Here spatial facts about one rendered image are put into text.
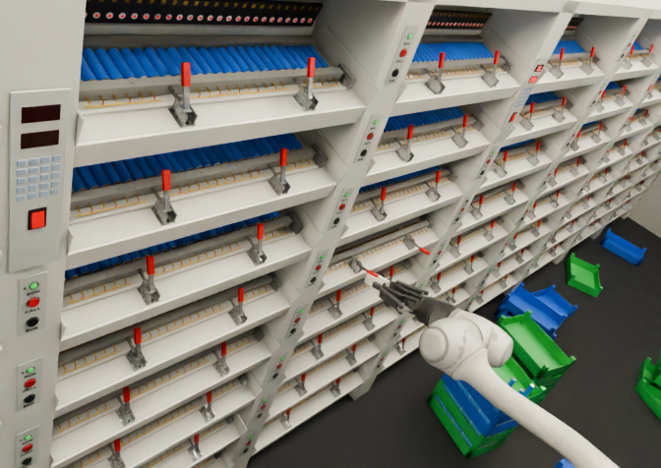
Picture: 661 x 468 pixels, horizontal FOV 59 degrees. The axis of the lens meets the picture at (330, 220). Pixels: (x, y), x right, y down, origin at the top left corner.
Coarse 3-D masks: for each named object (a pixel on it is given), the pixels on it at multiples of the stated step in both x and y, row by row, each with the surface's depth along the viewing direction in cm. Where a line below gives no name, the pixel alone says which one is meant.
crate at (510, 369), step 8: (512, 360) 244; (496, 368) 243; (504, 368) 245; (512, 368) 244; (520, 368) 240; (504, 376) 241; (512, 376) 243; (520, 376) 241; (520, 384) 240; (528, 384) 238; (536, 392) 233; (536, 400) 234
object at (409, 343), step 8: (424, 328) 277; (408, 336) 268; (416, 336) 272; (400, 344) 261; (408, 344) 267; (416, 344) 269; (392, 352) 259; (400, 352) 260; (408, 352) 264; (392, 360) 256; (384, 368) 251
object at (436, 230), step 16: (400, 224) 194; (432, 224) 198; (368, 240) 181; (416, 240) 193; (432, 240) 197; (384, 256) 180; (400, 256) 184; (336, 272) 166; (352, 272) 169; (320, 288) 156; (336, 288) 166
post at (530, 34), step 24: (576, 0) 160; (504, 24) 168; (528, 24) 163; (552, 24) 159; (528, 48) 165; (552, 48) 168; (504, 120) 175; (480, 168) 186; (384, 336) 228; (384, 360) 243; (360, 384) 244
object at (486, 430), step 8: (448, 376) 248; (448, 384) 249; (456, 384) 244; (456, 392) 245; (464, 400) 241; (464, 408) 241; (472, 408) 238; (472, 416) 238; (480, 416) 234; (480, 424) 234; (504, 424) 235; (512, 424) 240; (480, 432) 235; (488, 432) 231; (496, 432) 236
